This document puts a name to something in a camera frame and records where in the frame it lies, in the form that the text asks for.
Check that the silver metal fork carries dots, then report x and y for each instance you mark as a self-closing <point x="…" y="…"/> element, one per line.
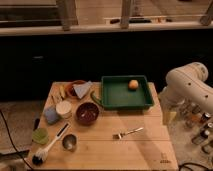
<point x="122" y="134"/>

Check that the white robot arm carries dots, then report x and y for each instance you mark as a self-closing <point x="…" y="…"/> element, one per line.
<point x="186" y="83"/>

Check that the small metal cup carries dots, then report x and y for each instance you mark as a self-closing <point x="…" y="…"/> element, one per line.
<point x="69" y="142"/>

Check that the green plastic tray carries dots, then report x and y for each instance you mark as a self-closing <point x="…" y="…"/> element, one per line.
<point x="115" y="94"/>

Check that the green chili pepper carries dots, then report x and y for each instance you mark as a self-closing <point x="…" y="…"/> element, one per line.
<point x="95" y="99"/>

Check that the grey triangular cloth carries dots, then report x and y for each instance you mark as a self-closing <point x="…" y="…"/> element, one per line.
<point x="82" y="89"/>

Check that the yellow round fruit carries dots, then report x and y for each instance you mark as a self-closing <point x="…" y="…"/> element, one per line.
<point x="133" y="85"/>

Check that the dark red bowl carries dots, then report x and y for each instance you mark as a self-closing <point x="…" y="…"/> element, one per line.
<point x="87" y="113"/>

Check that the yellow banana piece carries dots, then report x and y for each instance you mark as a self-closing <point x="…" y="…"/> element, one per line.
<point x="62" y="92"/>

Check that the white lidded round container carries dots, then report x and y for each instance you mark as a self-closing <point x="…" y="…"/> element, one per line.
<point x="63" y="109"/>

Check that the wooden spoon piece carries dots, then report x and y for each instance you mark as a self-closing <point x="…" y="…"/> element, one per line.
<point x="56" y="99"/>

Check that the green round scrubber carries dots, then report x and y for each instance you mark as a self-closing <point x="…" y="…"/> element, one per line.
<point x="40" y="136"/>

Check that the spice bottles cluster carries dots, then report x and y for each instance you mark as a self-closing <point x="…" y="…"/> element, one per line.
<point x="193" y="121"/>

